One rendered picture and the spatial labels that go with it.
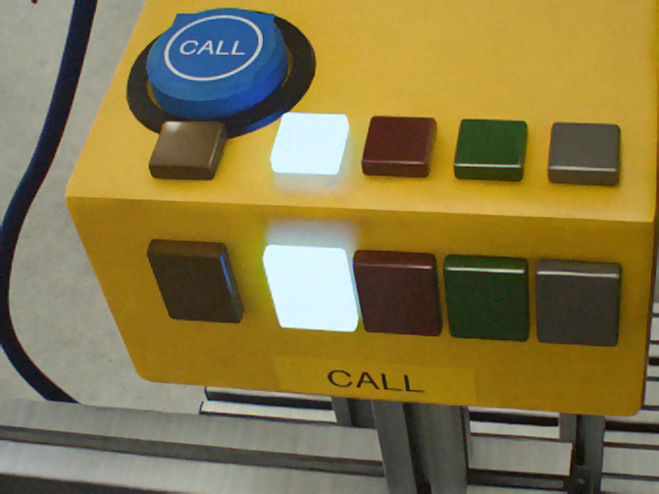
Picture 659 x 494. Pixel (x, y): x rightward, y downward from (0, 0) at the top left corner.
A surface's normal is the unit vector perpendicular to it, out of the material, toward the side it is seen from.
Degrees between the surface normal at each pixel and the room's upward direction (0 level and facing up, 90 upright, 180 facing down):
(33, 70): 0
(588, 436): 90
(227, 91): 45
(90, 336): 0
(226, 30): 0
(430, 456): 90
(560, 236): 90
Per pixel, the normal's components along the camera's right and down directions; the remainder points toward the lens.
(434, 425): -0.18, 0.75
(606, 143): -0.14, -0.65
